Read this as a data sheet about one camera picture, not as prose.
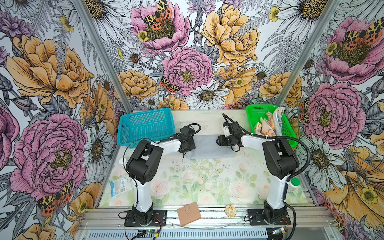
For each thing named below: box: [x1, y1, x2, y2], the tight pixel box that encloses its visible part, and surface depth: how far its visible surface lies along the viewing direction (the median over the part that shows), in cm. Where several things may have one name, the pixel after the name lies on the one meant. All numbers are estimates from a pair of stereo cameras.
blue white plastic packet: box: [108, 176, 132, 198], surface depth 85 cm
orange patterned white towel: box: [253, 111, 277, 137], surface depth 105 cm
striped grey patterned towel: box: [273, 107, 286, 137], surface depth 107 cm
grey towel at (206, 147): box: [185, 134, 236, 160], surface depth 99 cm
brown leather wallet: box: [177, 202, 202, 226], surface depth 77 cm
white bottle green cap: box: [287, 177, 302, 193], surface depth 78 cm
